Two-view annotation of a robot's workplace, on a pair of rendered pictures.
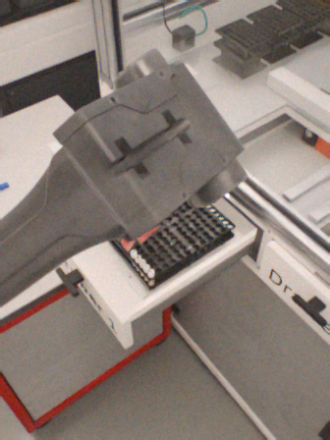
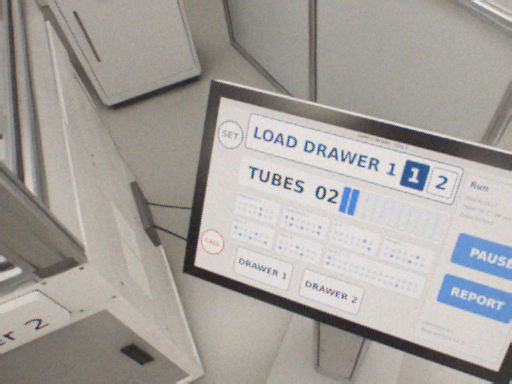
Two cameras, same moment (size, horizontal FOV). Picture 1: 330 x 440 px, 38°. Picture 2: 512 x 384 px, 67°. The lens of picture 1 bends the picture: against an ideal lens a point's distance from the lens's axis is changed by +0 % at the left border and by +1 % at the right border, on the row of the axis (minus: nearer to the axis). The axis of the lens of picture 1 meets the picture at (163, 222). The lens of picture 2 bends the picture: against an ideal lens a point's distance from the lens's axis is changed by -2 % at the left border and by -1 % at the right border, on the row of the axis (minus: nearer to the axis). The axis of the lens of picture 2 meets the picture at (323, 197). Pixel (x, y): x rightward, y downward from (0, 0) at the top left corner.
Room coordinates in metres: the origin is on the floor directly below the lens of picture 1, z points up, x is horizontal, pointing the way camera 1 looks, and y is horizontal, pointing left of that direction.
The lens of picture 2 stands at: (-0.17, -0.20, 1.53)
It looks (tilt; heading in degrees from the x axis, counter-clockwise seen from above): 53 degrees down; 277
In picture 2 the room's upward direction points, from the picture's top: 2 degrees clockwise
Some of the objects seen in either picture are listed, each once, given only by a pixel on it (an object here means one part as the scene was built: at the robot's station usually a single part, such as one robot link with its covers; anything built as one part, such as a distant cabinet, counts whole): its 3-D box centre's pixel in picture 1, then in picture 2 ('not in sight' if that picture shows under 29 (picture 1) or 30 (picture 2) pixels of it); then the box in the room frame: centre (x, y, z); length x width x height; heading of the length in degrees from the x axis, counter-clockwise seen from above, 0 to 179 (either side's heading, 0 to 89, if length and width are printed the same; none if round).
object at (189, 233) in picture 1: (167, 234); not in sight; (0.63, -0.01, 0.87); 0.22 x 0.18 x 0.06; 126
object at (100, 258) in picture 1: (171, 233); not in sight; (0.64, -0.02, 0.86); 0.40 x 0.26 x 0.06; 126
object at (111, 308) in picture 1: (86, 280); not in sight; (0.51, 0.15, 0.87); 0.29 x 0.02 x 0.11; 36
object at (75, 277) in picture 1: (73, 278); not in sight; (0.50, 0.17, 0.91); 0.07 x 0.04 x 0.01; 36
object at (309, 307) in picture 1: (313, 306); not in sight; (0.43, -0.27, 0.91); 0.07 x 0.04 x 0.01; 36
